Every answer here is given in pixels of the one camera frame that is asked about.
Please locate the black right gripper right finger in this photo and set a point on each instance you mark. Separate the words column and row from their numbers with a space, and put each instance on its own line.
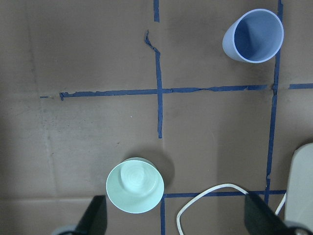
column 259, row 219

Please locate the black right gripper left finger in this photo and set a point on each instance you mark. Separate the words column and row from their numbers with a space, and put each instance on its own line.
column 94, row 220

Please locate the light blue plastic cup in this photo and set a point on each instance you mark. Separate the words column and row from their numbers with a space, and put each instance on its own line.
column 255, row 37

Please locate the cream chrome toaster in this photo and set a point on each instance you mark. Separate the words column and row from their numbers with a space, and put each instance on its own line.
column 299, row 201

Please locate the mint green bowl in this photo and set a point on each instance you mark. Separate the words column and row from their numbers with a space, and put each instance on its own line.
column 135, row 185

